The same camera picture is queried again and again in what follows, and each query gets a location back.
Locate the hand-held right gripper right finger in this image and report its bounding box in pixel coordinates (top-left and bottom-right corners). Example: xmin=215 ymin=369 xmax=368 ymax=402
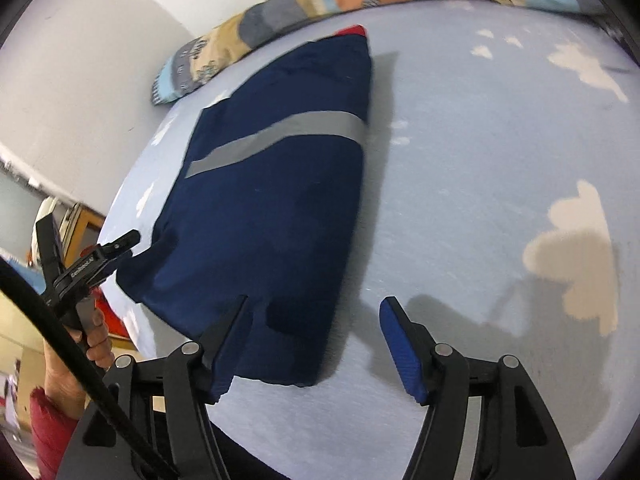
xmin=378 ymin=296 xmax=577 ymax=480

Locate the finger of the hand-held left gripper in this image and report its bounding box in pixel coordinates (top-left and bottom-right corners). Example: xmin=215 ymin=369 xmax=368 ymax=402
xmin=81 ymin=229 xmax=142 ymax=261
xmin=34 ymin=212 xmax=67 ymax=286

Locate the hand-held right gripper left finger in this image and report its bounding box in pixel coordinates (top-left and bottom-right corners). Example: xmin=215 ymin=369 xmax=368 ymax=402
xmin=57 ymin=294 xmax=251 ymax=480

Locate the navy work jacket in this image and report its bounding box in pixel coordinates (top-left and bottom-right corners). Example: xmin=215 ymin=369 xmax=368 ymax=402
xmin=114 ymin=24 xmax=374 ymax=389

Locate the person's left forearm red sleeve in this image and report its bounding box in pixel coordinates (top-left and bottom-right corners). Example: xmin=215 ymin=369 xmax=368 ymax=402
xmin=29 ymin=386 xmax=83 ymax=480

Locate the person's left hand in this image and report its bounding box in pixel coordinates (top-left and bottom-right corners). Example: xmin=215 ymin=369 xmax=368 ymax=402
xmin=42 ymin=305 xmax=116 ymax=420

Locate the wooden cabinet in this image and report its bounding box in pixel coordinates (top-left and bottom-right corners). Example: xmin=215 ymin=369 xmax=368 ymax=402
xmin=59 ymin=202 xmax=107 ymax=262

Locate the black cable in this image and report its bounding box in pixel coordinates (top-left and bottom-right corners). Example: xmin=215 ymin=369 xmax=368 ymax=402
xmin=0 ymin=256 xmax=180 ymax=480

